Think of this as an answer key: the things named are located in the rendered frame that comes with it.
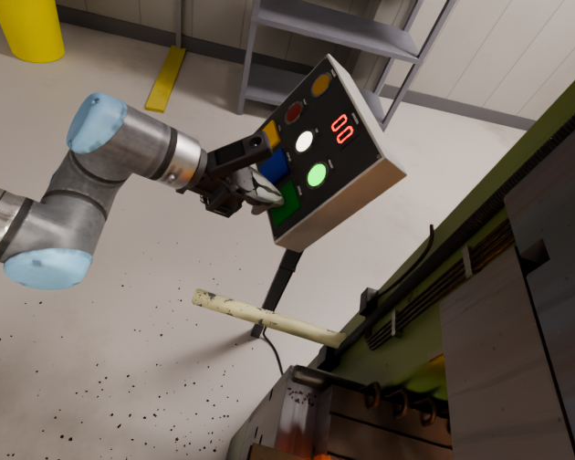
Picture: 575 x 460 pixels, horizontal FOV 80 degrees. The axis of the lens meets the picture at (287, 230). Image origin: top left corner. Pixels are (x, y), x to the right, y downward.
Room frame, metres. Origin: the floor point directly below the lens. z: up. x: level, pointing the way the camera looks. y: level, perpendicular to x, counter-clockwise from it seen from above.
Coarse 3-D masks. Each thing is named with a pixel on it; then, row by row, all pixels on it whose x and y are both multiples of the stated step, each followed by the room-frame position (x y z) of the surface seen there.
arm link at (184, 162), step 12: (180, 132) 0.41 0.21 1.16; (180, 144) 0.39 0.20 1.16; (192, 144) 0.40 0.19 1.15; (180, 156) 0.37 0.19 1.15; (192, 156) 0.39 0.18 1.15; (168, 168) 0.35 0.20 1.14; (180, 168) 0.36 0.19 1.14; (192, 168) 0.38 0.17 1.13; (156, 180) 0.35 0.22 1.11; (168, 180) 0.35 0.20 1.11; (180, 180) 0.36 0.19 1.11
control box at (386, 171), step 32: (320, 64) 0.78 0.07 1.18; (288, 96) 0.76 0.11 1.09; (320, 96) 0.69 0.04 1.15; (352, 96) 0.65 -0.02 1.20; (288, 128) 0.67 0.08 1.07; (320, 128) 0.62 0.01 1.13; (352, 128) 0.58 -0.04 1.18; (288, 160) 0.59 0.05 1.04; (320, 160) 0.55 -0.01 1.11; (352, 160) 0.52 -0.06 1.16; (384, 160) 0.50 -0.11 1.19; (320, 192) 0.49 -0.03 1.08; (352, 192) 0.48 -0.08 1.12; (288, 224) 0.46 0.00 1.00; (320, 224) 0.47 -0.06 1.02
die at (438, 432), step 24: (336, 408) 0.17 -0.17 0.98; (360, 408) 0.18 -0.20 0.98; (384, 408) 0.19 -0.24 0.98; (408, 408) 0.21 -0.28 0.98; (336, 432) 0.13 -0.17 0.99; (360, 432) 0.15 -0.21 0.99; (384, 432) 0.16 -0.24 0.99; (408, 432) 0.17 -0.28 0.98; (432, 432) 0.19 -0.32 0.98; (312, 456) 0.11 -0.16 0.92; (336, 456) 0.10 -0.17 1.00; (360, 456) 0.12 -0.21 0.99; (384, 456) 0.13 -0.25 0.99; (408, 456) 0.14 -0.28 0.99; (432, 456) 0.15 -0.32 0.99
